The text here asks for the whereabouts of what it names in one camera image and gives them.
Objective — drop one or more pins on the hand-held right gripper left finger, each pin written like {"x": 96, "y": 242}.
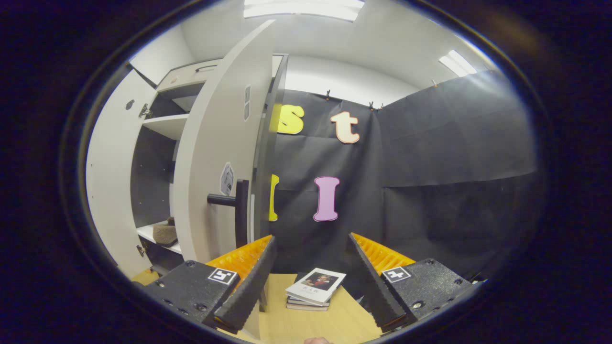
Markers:
{"x": 253, "y": 282}

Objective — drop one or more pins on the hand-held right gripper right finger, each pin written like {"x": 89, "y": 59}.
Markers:
{"x": 377, "y": 291}

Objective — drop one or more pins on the brown fuzzy shoe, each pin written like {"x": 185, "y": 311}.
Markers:
{"x": 165, "y": 235}

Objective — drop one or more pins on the white shoe cabinet door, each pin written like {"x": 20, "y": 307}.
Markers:
{"x": 210, "y": 134}
{"x": 110, "y": 181}

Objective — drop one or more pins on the white shoe cabinet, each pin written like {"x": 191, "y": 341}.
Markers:
{"x": 158, "y": 124}

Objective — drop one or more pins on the white portrait cover book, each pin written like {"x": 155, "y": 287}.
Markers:
{"x": 313, "y": 286}

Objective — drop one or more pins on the black backdrop cloth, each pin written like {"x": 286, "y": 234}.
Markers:
{"x": 430, "y": 167}

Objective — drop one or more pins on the ceiling light panel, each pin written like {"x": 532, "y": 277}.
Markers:
{"x": 303, "y": 8}
{"x": 457, "y": 63}

